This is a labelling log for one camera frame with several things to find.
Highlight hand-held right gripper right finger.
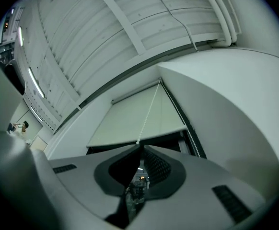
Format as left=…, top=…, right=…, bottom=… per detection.
left=129, top=144, right=267, bottom=230

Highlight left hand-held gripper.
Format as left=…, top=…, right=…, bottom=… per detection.
left=0, top=49, right=61, bottom=229

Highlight dark window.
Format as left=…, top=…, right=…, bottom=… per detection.
left=86, top=129, right=208, bottom=161

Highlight grey roller window blind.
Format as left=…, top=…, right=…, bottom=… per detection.
left=86, top=79, right=188, bottom=149

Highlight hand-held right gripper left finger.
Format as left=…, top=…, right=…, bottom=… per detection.
left=48, top=144, right=145, bottom=228

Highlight white bead chain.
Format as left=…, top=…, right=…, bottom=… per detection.
left=135, top=77, right=201, bottom=158

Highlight grey ceiling cable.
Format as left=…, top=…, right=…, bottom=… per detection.
left=148, top=0, right=199, bottom=52

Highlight white ceiling pipes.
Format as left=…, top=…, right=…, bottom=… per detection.
left=196, top=0, right=243, bottom=48

